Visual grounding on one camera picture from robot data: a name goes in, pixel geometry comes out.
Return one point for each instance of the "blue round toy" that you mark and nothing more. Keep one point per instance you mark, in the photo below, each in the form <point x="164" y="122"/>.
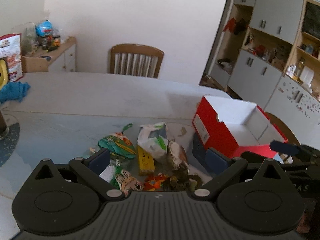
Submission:
<point x="44" y="28"/>

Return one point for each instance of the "white green plastic bag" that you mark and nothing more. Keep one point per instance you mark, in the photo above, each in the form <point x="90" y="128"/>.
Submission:
<point x="153" y="139"/>

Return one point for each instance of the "white wooden wall cabinet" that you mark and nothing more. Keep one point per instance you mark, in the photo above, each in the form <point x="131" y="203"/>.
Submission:
<point x="258" y="55"/>

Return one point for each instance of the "red orange flower toy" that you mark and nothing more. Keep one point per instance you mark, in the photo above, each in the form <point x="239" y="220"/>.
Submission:
<point x="155" y="182"/>

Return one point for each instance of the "red white snack bag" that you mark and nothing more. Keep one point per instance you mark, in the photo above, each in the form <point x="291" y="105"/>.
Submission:
<point x="11" y="54"/>

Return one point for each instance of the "wooden white sideboard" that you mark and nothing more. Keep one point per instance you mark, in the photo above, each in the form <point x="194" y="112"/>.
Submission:
<point x="59" y="60"/>

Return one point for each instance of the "green patterned pouch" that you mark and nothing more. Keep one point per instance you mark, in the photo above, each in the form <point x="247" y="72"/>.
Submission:
<point x="119" y="145"/>

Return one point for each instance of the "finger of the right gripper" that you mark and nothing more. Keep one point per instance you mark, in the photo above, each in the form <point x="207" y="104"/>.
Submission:
<point x="284" y="148"/>

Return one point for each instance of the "red white cardboard box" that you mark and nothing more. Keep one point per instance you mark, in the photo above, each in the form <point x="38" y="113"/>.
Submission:
<point x="233" y="127"/>

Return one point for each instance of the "wooden chair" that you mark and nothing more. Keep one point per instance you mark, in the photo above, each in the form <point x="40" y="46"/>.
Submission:
<point x="284" y="158"/>
<point x="136" y="60"/>

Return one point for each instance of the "brown crinkled wrapper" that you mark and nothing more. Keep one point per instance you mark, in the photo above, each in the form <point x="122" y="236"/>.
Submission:
<point x="177" y="157"/>

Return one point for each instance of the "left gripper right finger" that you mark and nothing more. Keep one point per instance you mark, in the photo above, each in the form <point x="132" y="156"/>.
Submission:
<point x="227" y="171"/>

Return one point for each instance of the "brown glass jar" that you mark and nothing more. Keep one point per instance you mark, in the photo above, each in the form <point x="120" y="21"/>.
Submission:
<point x="4" y="125"/>

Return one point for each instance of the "blue cloth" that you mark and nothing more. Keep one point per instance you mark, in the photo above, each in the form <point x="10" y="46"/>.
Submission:
<point x="14" y="91"/>

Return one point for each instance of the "beige bunny face plush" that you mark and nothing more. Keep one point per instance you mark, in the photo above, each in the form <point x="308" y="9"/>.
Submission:
<point x="125" y="182"/>

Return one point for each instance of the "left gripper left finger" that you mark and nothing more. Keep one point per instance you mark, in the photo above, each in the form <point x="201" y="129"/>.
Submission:
<point x="89" y="170"/>

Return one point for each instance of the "yellow small box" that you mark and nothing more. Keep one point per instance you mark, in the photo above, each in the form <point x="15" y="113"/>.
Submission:
<point x="145" y="162"/>

